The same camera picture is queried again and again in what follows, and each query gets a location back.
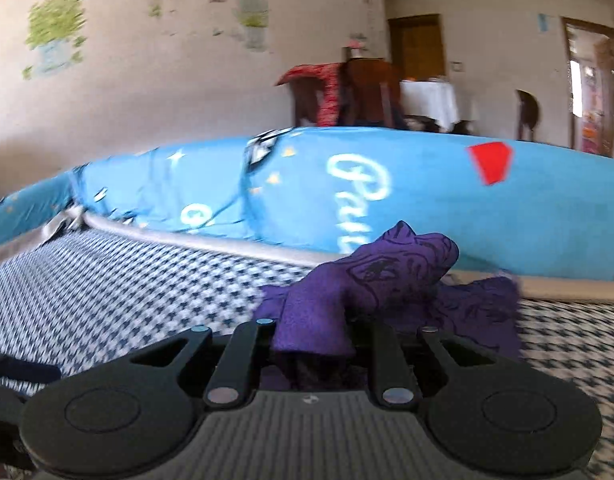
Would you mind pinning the brown wooden door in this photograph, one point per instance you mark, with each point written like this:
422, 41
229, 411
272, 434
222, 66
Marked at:
417, 47

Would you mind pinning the blue printed sofa back cover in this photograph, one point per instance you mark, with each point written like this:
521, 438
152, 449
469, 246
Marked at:
528, 208

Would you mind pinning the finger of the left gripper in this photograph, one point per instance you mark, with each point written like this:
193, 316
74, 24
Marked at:
11, 405
33, 373

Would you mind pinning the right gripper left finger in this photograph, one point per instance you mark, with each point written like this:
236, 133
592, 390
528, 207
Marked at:
237, 372

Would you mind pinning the red patterned cloth on chair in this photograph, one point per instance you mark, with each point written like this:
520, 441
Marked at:
315, 92

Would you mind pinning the white clothed dining table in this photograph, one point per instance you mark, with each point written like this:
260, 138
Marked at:
439, 105

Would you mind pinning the purple floral garment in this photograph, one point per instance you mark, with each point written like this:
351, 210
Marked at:
396, 280

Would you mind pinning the dark wooden chair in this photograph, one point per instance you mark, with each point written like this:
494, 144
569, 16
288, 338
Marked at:
528, 116
369, 94

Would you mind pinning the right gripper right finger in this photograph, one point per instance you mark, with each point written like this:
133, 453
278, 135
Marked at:
390, 380

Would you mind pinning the houndstooth sofa seat cover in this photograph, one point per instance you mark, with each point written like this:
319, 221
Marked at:
137, 327

